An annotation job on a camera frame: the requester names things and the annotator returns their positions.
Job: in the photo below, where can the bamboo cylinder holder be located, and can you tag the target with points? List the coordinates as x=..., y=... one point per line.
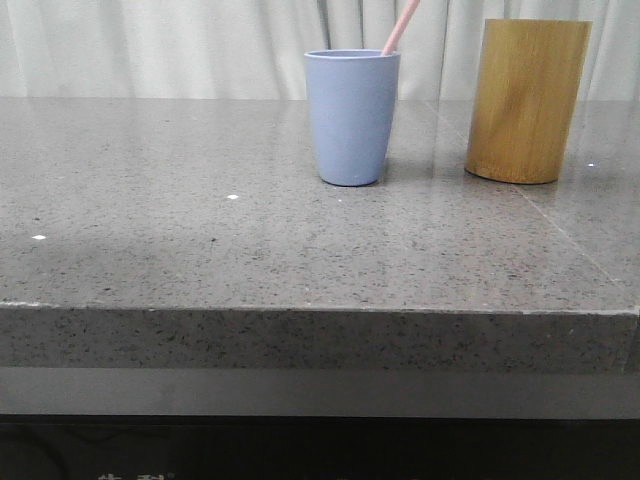
x=528, y=81

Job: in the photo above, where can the blue plastic cup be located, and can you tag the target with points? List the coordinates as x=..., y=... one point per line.
x=351, y=96

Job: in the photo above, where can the white curtain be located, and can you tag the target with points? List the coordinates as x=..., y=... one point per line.
x=254, y=49

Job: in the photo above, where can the pink chopstick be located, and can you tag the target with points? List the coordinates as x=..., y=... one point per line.
x=400, y=27

